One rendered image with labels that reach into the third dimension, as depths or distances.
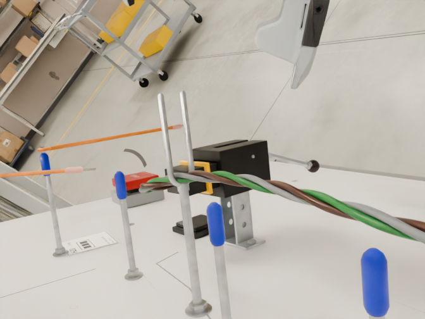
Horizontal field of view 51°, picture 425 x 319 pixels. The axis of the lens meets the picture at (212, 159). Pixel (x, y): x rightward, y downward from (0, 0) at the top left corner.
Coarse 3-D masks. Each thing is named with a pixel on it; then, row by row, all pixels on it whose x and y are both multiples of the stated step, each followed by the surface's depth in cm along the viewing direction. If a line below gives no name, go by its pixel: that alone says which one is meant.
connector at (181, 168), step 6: (210, 162) 38; (216, 162) 38; (174, 168) 37; (180, 168) 37; (186, 168) 36; (198, 168) 36; (210, 168) 37; (216, 168) 37; (174, 186) 37; (192, 186) 36; (198, 186) 36; (204, 186) 36; (216, 186) 37; (174, 192) 37; (192, 192) 36; (198, 192) 36
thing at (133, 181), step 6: (132, 174) 63; (138, 174) 62; (144, 174) 62; (150, 174) 61; (126, 180) 59; (132, 180) 59; (138, 180) 59; (144, 180) 59; (114, 186) 62; (126, 186) 58; (132, 186) 58; (138, 186) 59; (132, 192) 60
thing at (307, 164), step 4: (252, 156) 39; (272, 156) 43; (276, 156) 44; (280, 156) 44; (284, 156) 44; (280, 160) 44; (284, 160) 44; (288, 160) 45; (292, 160) 45; (296, 160) 45; (296, 164) 46; (300, 164) 46; (304, 164) 46; (308, 164) 46; (308, 168) 47
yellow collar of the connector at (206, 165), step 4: (180, 164) 39; (184, 164) 38; (196, 164) 37; (200, 164) 37; (204, 164) 36; (208, 164) 36; (204, 168) 36; (208, 168) 36; (208, 184) 36; (208, 188) 36; (200, 192) 37; (204, 192) 37; (208, 192) 37
